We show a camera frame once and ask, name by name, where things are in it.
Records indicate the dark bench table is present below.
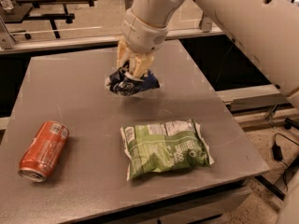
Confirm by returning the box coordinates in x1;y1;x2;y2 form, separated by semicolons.
16;0;97;38

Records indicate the dark side table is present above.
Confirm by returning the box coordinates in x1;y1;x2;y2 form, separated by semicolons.
0;5;40;24

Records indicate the metal clamp post left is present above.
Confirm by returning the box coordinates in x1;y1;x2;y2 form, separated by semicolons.
0;17;16;49

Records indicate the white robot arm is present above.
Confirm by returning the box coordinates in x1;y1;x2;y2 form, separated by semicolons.
117;0;299;108

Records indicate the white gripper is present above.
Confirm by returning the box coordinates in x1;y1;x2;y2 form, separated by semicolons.
117;8;167;78

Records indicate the blue chip bag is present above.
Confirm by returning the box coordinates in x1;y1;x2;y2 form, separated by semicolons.
105;68;160;96

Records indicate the clear water bottle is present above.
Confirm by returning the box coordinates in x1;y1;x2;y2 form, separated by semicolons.
0;0;14;11

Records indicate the metal glass clamp post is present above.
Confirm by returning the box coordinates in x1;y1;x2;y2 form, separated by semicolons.
124;0;134;9
199;12;212;33

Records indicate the black power adapter cable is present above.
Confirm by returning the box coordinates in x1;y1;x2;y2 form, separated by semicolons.
271;132;299;198

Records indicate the red coke can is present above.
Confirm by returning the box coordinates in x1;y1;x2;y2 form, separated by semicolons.
19;121;69;182

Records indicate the green chip bag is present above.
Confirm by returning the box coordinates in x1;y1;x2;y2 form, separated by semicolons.
121;119;214;180

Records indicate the metal glass clamp post right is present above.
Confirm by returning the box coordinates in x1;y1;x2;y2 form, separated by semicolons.
199;12;212;33

